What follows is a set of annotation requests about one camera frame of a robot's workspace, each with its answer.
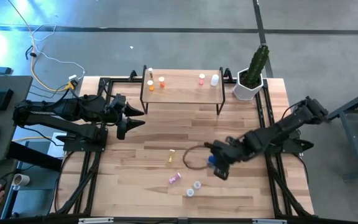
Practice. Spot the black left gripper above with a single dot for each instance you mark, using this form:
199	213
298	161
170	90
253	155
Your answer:
113	115

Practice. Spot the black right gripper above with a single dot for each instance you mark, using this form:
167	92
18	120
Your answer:
230	151

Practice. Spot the clear bottle blue cap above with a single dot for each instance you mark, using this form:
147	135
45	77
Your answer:
211	160

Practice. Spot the translucent bottle with blue pill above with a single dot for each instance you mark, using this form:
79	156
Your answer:
197	185

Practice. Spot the amber yellow pill bottle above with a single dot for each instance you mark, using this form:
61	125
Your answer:
150	85

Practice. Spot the yellow pill bottle white cap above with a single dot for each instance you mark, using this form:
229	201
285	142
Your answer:
171	156

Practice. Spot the pink pill bottle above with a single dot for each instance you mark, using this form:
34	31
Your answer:
201	79
175	178

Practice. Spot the orange pill bottle white cap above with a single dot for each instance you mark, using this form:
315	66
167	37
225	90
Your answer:
161	82

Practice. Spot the slim brown bottle white cap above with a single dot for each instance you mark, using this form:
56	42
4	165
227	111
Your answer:
150	74

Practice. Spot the opaque white bottle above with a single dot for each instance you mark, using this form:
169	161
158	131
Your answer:
214	80

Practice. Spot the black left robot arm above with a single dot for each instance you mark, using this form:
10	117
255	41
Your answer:
67	107

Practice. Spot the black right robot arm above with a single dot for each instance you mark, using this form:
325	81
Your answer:
291	123

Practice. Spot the translucent white screw-cap bottle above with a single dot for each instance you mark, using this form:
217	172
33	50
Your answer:
190	193

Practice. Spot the yellow plug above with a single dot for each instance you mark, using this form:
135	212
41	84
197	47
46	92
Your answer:
71	85

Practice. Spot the white power adapter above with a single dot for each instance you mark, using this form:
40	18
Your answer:
73	77

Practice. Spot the white planter pot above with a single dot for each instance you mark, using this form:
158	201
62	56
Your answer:
242	91

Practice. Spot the white sheet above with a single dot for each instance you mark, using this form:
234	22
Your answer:
54	146

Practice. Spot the green cactus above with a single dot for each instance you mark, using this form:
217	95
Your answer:
256	65

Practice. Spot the black desk beam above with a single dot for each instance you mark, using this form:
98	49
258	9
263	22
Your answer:
33	155

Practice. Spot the white cup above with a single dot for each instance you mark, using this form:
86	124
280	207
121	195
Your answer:
22	180

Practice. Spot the grey desk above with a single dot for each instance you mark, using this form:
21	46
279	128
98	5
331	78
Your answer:
2	116

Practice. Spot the grey metal stand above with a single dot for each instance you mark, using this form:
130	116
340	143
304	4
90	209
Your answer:
351	143

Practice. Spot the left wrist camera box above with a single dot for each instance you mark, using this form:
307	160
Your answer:
119	101

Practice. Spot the wooden shelf black metal frame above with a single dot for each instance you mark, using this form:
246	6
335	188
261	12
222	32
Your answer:
185	93

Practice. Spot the silver bracket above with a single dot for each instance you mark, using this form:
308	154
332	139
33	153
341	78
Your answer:
269	221
95	220

